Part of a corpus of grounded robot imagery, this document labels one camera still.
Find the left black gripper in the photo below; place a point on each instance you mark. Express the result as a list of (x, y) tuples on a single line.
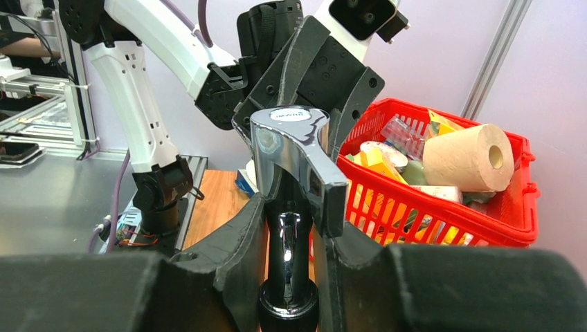
[(289, 58)]

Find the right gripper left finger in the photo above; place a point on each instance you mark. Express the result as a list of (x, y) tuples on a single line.
[(212, 286)]

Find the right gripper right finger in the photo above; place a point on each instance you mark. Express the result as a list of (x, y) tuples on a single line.
[(364, 286)]

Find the red plastic shopping basket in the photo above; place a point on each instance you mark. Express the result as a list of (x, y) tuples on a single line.
[(391, 212)]

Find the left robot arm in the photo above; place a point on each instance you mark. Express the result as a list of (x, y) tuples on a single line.
[(113, 35)]

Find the blue razor box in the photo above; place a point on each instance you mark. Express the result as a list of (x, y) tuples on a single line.
[(246, 179)]

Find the orange patterned box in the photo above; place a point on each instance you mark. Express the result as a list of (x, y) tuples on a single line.
[(440, 125)]

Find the brown toilet paper roll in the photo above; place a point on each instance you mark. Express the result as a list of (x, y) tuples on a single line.
[(475, 159)]

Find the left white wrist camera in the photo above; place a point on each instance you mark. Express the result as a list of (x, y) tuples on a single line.
[(353, 23)]

